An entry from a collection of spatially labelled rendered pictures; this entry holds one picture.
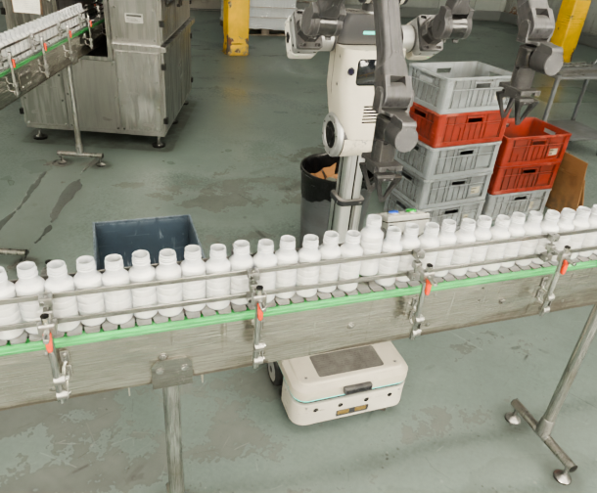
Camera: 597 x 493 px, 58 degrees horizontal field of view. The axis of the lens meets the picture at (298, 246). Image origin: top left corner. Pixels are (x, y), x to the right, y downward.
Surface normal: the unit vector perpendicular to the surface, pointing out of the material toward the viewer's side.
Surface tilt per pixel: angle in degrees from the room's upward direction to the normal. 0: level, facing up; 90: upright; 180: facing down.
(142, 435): 0
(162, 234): 90
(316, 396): 90
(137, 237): 90
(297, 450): 0
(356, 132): 90
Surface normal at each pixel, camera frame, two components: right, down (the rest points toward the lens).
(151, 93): 0.02, 0.56
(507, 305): 0.33, 0.51
